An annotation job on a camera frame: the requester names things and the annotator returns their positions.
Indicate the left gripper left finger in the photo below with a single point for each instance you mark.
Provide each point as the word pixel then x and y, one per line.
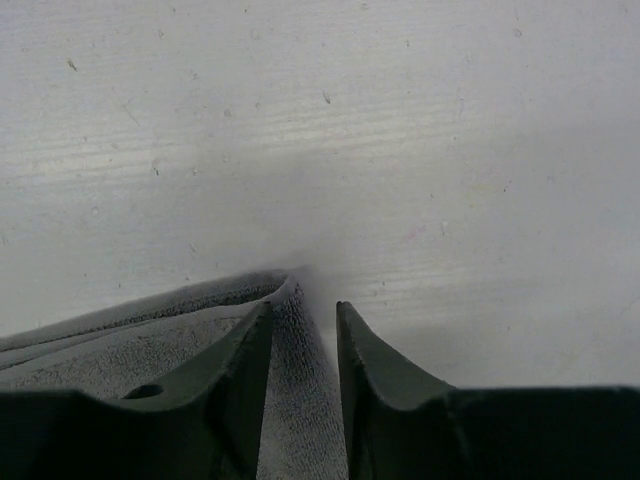
pixel 202 420

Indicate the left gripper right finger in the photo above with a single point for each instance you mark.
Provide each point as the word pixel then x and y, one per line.
pixel 400 422

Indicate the grey towel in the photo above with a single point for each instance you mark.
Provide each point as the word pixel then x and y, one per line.
pixel 110 352

